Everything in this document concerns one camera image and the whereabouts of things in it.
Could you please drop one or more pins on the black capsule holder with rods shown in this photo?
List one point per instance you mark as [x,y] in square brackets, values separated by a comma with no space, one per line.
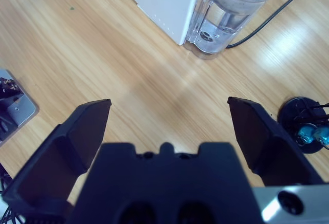
[290,111]

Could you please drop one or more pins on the camera mount with dark post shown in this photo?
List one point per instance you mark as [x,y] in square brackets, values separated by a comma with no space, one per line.
[23,108]

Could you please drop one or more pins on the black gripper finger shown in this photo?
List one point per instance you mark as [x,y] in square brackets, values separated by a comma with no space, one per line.
[270,152]
[64,157]

